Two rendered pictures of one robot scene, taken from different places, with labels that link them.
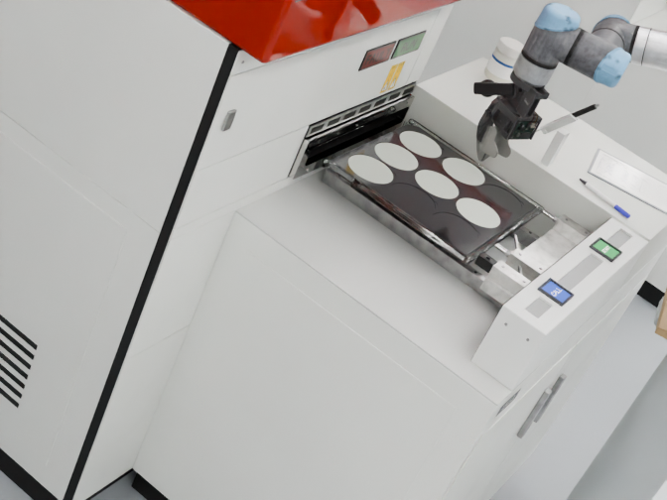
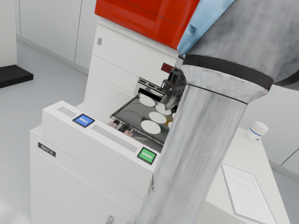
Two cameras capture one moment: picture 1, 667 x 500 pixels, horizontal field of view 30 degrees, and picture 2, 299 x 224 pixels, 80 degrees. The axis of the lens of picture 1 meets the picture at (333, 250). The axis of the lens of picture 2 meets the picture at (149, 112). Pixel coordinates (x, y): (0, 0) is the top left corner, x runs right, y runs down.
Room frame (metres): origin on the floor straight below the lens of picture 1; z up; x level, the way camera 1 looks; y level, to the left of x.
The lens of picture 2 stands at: (2.12, -0.94, 1.39)
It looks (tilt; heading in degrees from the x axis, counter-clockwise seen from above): 30 degrees down; 79
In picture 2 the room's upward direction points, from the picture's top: 22 degrees clockwise
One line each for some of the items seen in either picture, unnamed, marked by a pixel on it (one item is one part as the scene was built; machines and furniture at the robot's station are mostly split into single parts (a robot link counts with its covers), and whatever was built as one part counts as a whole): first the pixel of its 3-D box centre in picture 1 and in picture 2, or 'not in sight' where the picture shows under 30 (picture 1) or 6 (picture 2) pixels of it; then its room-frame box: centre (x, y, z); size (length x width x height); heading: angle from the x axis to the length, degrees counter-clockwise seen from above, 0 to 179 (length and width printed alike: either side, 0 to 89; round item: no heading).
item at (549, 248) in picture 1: (536, 265); not in sight; (2.25, -0.39, 0.87); 0.36 x 0.08 x 0.03; 159
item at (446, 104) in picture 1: (546, 166); (225, 165); (2.65, -0.37, 0.89); 0.62 x 0.35 x 0.14; 69
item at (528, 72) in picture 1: (534, 68); (184, 65); (2.32, -0.21, 1.22); 0.08 x 0.08 x 0.05
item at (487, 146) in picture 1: (488, 147); (164, 101); (2.31, -0.20, 1.03); 0.06 x 0.03 x 0.09; 45
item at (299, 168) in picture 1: (354, 134); (165, 103); (2.39, 0.06, 0.89); 0.44 x 0.02 x 0.10; 159
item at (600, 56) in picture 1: (600, 57); not in sight; (2.32, -0.31, 1.30); 0.11 x 0.11 x 0.08; 82
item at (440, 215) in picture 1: (436, 185); (157, 118); (2.33, -0.14, 0.90); 0.34 x 0.34 x 0.01; 69
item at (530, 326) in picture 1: (566, 298); (111, 152); (2.14, -0.46, 0.89); 0.55 x 0.09 x 0.14; 159
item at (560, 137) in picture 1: (553, 134); not in sight; (2.52, -0.33, 1.03); 0.06 x 0.04 x 0.13; 69
